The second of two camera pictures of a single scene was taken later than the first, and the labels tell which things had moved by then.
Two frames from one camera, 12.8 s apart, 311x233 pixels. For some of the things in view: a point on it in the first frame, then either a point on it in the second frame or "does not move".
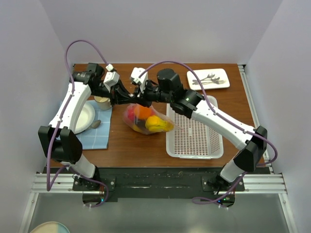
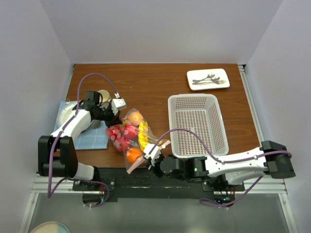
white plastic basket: [194, 139] does not move
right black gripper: [142, 98] → [154, 168]
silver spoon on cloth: [95, 124] does not move
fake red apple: [130, 113] → [116, 133]
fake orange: [142, 112] → [132, 154]
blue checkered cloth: [97, 138] does not move
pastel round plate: [50, 227] does not move
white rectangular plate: [210, 79] does not move
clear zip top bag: [146, 120] → [131, 137]
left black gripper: [119, 94] → [112, 121]
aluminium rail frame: [274, 183] does not move
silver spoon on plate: [209, 76] does not move
